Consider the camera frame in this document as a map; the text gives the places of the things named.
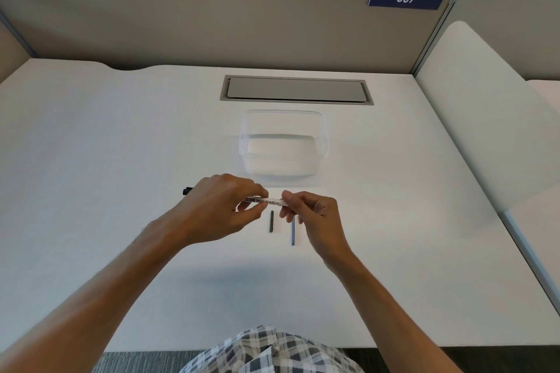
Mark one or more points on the person's left forearm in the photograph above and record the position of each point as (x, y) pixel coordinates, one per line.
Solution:
(87, 294)

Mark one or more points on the plaid shorts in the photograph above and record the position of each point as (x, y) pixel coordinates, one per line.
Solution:
(271, 353)

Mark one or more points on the beige desk partition panel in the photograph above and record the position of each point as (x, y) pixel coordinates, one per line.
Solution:
(218, 18)

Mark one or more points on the beige side partition panel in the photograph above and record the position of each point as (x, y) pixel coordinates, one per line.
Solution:
(11, 53)

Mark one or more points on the person's left thumb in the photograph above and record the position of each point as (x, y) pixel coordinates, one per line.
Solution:
(253, 207)

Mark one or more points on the person's left hand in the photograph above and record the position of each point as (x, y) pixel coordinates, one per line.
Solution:
(210, 211)

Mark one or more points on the white side divider panel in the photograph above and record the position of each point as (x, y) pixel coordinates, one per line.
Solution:
(490, 115)

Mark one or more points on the white marker with black cap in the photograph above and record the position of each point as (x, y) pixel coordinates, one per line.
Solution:
(269, 201)

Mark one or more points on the blue marker refill stick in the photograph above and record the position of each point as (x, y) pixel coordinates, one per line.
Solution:
(293, 235)

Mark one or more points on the person's right forearm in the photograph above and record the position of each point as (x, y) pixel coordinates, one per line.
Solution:
(393, 320)

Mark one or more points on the black marker refill stick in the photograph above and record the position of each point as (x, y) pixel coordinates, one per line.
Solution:
(271, 222)

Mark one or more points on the beige neighbouring partition panel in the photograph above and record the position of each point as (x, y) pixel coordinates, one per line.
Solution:
(512, 27)

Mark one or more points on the clear plastic container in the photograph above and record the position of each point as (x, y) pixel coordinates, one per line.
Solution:
(282, 145)

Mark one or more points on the person's right hand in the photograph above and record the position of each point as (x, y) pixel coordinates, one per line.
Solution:
(321, 224)

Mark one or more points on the person's right thumb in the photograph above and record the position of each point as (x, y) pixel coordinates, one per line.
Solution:
(289, 212)

